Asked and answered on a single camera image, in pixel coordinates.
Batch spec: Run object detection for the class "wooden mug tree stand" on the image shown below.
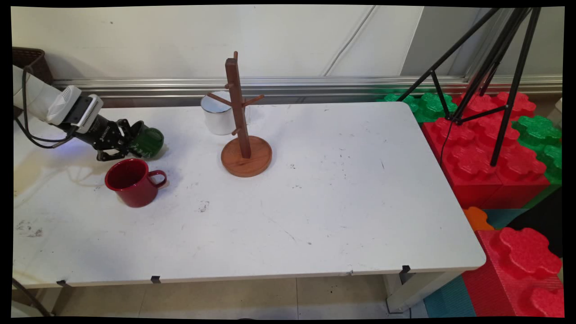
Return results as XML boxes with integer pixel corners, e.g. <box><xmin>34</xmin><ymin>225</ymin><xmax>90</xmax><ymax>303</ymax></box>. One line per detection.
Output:
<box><xmin>207</xmin><ymin>51</ymin><xmax>273</xmax><ymax>178</ymax></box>

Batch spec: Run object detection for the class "green enamel mug white lettering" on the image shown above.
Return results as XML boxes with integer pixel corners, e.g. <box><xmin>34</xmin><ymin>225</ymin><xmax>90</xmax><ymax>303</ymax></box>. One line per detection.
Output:
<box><xmin>128</xmin><ymin>121</ymin><xmax>165</xmax><ymax>159</ymax></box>

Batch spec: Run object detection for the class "red foam block ribbed side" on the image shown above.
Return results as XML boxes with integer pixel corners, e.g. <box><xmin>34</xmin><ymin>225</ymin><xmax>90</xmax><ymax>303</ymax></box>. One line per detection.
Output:
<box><xmin>462</xmin><ymin>226</ymin><xmax>565</xmax><ymax>318</ymax></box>

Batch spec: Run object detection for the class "white table leg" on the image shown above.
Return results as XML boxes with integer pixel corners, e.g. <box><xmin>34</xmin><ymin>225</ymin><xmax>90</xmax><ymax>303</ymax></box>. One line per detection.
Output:
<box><xmin>382</xmin><ymin>270</ymin><xmax>460</xmax><ymax>314</ymax></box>

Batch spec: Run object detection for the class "brown wicker basket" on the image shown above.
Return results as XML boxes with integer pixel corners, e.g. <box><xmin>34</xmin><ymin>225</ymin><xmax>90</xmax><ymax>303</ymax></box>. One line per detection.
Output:
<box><xmin>13</xmin><ymin>47</ymin><xmax>54</xmax><ymax>86</ymax></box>

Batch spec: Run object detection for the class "green foam block stacked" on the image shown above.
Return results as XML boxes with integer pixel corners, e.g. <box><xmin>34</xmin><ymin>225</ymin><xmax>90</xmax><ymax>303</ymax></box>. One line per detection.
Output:
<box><xmin>511</xmin><ymin>115</ymin><xmax>563</xmax><ymax>186</ymax></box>

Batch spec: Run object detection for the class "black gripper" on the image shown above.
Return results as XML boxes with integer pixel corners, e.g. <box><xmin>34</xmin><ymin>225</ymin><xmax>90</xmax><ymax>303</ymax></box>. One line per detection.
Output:
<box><xmin>73</xmin><ymin>114</ymin><xmax>144</xmax><ymax>162</ymax></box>

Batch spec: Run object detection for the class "red enamel mug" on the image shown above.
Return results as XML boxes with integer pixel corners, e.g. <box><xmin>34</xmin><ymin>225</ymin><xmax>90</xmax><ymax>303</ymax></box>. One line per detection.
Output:
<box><xmin>104</xmin><ymin>158</ymin><xmax>167</xmax><ymax>208</ymax></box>

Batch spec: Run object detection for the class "white wall cable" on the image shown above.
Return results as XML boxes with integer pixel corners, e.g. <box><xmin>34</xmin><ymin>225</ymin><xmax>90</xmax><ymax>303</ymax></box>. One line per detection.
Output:
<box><xmin>323</xmin><ymin>5</ymin><xmax>377</xmax><ymax>77</ymax></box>

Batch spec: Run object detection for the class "large red foam block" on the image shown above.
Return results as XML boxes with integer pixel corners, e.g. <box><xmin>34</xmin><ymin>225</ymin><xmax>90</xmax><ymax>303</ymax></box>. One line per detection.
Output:
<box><xmin>420</xmin><ymin>90</ymin><xmax>551</xmax><ymax>210</ymax></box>

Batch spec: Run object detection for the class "aluminium wall rail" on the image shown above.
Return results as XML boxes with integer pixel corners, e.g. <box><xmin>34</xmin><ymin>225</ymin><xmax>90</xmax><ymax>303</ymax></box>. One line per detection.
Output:
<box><xmin>52</xmin><ymin>75</ymin><xmax>563</xmax><ymax>109</ymax></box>

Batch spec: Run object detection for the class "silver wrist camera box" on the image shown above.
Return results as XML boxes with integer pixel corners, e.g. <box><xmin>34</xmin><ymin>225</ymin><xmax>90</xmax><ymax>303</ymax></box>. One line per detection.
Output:
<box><xmin>47</xmin><ymin>85</ymin><xmax>104</xmax><ymax>134</ymax></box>

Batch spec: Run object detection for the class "orange foam block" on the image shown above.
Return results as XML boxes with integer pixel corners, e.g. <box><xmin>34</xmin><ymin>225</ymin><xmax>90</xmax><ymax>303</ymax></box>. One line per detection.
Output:
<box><xmin>462</xmin><ymin>206</ymin><xmax>495</xmax><ymax>232</ymax></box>

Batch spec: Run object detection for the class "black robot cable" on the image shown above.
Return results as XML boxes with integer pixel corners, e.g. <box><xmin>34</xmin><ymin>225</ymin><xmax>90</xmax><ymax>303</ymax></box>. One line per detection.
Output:
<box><xmin>20</xmin><ymin>66</ymin><xmax>78</xmax><ymax>149</ymax></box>

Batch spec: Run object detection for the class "green foam block flat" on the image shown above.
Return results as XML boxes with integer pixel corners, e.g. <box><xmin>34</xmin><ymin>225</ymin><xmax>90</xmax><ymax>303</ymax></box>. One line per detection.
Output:
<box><xmin>376</xmin><ymin>92</ymin><xmax>458</xmax><ymax>123</ymax></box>

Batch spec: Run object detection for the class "black tripod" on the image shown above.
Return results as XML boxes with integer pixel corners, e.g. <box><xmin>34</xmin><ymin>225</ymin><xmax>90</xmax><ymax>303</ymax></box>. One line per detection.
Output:
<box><xmin>396</xmin><ymin>7</ymin><xmax>542</xmax><ymax>167</ymax></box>

